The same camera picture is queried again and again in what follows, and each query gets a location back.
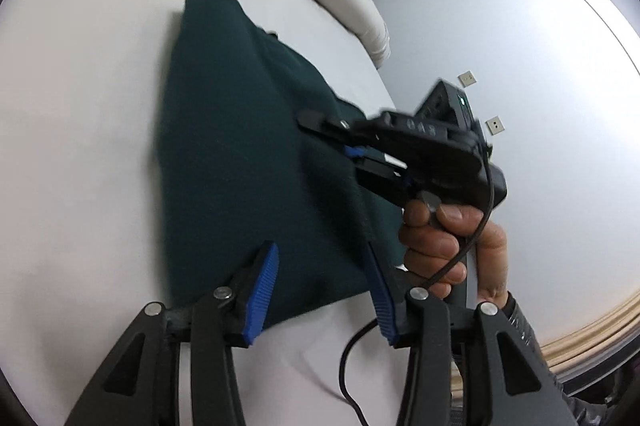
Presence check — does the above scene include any person's right hand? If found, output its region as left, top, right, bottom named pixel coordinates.
left=398, top=198, right=510, bottom=307

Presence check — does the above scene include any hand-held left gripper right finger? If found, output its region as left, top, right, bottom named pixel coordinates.
left=362, top=242, right=591, bottom=426

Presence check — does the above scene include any wooden baseboard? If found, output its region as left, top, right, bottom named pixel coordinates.
left=540, top=300, right=640, bottom=375

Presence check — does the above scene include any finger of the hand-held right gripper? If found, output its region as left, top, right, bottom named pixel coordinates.
left=297, top=111, right=383, bottom=145
left=344, top=145, right=409, bottom=187

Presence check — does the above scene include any black cable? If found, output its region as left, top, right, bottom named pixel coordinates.
left=338, top=146, right=497, bottom=426

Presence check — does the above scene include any bed with white sheet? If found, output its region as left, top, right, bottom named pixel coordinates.
left=0, top=0, right=451, bottom=426

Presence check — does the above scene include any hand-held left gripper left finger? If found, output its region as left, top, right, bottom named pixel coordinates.
left=65, top=242, right=280, bottom=426

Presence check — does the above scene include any dark green sweater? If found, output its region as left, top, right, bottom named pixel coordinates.
left=157, top=0, right=416, bottom=333

